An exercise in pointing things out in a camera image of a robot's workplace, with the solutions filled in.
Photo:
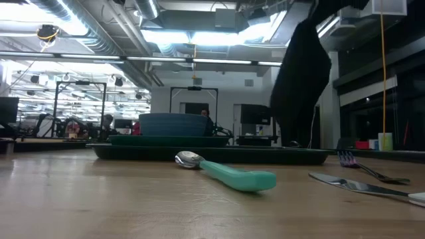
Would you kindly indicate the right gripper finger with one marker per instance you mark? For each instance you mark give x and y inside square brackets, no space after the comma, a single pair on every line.
[335,8]

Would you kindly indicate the black cloth napkin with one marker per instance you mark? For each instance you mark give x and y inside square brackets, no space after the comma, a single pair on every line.
[302,76]

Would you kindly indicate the iridescent metal fork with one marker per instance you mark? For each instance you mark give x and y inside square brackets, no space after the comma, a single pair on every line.
[382,176]

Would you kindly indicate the blue ceramic bowl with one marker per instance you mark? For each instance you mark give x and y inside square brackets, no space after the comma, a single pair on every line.
[172,124]

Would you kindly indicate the green round plate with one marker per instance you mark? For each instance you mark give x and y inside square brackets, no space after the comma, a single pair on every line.
[166,141]

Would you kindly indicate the black background robot arm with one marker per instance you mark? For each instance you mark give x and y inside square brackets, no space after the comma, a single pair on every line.
[221,131]

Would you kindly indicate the dark green serving tray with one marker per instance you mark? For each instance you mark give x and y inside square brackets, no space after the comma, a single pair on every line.
[232,155]

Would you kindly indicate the white ceiling box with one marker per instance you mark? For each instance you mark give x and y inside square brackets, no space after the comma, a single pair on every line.
[393,7]

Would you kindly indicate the grey ceiling box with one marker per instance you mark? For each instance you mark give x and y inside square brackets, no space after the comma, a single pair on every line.
[225,18]

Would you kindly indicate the long light bar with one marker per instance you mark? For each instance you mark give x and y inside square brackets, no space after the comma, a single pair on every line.
[219,61]

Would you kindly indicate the black curtain panels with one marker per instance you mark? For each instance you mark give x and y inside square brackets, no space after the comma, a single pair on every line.
[299,140]

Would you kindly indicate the red box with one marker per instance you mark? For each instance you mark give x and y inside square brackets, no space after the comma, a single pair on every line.
[362,145]

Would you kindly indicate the white container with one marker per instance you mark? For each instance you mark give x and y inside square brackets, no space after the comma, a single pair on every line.
[373,145]

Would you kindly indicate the yellow-green cup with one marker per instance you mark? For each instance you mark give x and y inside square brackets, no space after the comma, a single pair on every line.
[389,142]

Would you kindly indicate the dark background table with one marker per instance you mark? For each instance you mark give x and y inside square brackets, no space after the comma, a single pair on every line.
[257,140]

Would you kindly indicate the person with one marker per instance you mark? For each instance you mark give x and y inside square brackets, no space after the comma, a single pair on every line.
[107,126]
[205,113]

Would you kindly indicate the pink background object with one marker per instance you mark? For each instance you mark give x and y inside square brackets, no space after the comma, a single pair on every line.
[136,128]

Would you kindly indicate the wooden background table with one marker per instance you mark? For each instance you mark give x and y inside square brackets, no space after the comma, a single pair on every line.
[40,146]

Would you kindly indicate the black desk monitor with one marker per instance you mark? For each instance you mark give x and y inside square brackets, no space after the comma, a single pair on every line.
[8,109]

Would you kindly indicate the black wall monitor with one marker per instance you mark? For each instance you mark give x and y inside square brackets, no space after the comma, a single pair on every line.
[254,114]

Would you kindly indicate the silver air duct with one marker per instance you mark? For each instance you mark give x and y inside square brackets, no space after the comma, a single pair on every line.
[146,8]

